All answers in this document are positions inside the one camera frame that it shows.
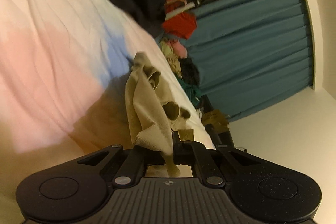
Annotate red cloth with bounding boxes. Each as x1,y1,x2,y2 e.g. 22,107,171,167
161,0,197,40

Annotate khaki pants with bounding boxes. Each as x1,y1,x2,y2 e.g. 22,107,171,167
125,51,195,177

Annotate black armchair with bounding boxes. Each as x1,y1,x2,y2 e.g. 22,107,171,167
201,95,235,151

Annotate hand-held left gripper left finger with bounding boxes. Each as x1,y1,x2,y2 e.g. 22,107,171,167
76,144,166,187

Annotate beige yellow cloth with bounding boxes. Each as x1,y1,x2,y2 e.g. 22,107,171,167
160,38,183,77

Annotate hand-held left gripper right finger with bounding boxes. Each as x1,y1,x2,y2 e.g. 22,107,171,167
172,131,261,187

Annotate pink cloth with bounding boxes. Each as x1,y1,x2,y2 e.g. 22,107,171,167
169,39,187,59

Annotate green garment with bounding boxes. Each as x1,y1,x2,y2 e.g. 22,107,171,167
181,81,202,106

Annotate black clothes pile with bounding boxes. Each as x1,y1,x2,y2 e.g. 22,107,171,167
178,57,200,84

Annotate brown paper bag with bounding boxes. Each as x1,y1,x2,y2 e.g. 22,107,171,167
202,110,229,131

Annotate pastel bed duvet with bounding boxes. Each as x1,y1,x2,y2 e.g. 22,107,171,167
0,0,216,203

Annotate wide blue curtain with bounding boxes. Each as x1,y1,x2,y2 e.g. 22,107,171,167
188,0,315,122

